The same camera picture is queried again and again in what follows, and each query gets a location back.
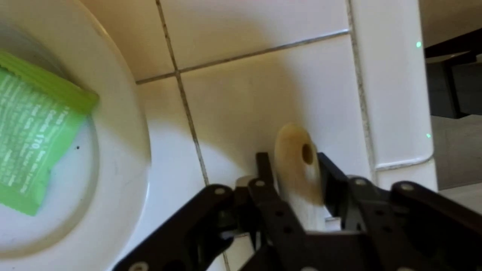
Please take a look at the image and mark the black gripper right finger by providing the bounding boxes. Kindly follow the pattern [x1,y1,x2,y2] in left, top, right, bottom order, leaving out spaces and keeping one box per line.
[316,150,482,271]

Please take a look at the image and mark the folded green packet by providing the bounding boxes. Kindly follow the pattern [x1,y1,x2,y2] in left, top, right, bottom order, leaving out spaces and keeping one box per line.
[0,49,101,216]

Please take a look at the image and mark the white round plate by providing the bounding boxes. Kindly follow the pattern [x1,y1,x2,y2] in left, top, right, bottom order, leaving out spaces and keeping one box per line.
[0,0,152,271]

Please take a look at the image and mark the wooden rolling pin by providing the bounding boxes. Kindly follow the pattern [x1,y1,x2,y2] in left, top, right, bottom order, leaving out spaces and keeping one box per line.
[273,120,329,231]

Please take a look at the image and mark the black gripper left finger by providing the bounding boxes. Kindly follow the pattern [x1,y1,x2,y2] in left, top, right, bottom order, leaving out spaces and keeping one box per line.
[112,150,323,271]

